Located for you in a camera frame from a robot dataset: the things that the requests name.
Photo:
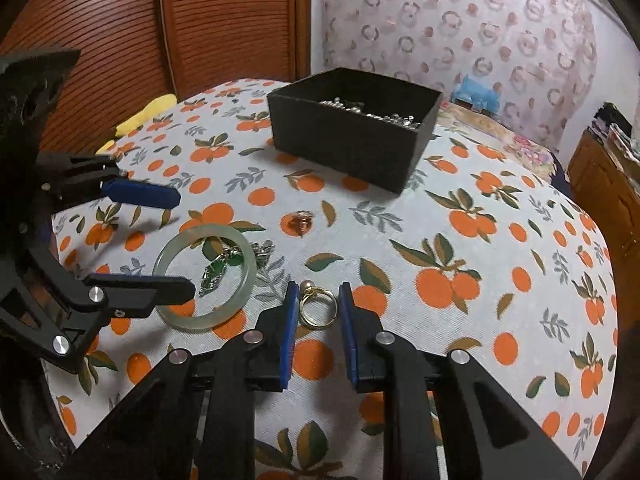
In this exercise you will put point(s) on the green pendant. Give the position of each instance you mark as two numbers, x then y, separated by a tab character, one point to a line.
215	272

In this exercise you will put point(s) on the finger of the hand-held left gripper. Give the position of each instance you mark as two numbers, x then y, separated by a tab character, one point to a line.
140	195
140	292

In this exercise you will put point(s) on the dark folded clothes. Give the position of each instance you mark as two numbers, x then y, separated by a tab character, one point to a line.
610	115

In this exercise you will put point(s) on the circle patterned wall cloth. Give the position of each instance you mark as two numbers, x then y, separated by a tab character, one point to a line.
425	25

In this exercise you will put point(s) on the stack of folded cloths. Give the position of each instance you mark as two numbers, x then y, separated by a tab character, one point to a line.
625	145

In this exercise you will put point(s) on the yellow plush toy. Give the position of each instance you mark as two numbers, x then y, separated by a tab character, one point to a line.
145	110

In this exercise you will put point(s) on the dark blue bed sheet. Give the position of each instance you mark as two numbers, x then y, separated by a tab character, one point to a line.
559	170

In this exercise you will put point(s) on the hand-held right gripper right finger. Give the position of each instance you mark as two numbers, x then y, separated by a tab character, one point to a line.
350	340

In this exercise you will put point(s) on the orange fruit print tablecloth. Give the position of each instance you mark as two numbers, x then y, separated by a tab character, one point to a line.
500	240

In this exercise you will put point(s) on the pale green jade bangle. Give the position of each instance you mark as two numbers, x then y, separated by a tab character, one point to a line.
210	230

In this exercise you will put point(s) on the wooden louvered wardrobe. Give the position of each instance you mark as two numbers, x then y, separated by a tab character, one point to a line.
225	20

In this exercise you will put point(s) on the black box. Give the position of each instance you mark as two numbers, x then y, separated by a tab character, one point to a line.
340	150

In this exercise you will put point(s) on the blue plastic bag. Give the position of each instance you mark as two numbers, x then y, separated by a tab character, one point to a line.
475	91

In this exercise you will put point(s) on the wooden cabinet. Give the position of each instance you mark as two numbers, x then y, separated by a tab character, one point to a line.
610	190

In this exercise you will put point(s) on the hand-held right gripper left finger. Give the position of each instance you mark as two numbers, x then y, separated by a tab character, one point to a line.
287	340

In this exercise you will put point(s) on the silver charm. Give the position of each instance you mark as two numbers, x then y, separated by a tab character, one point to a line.
262	252

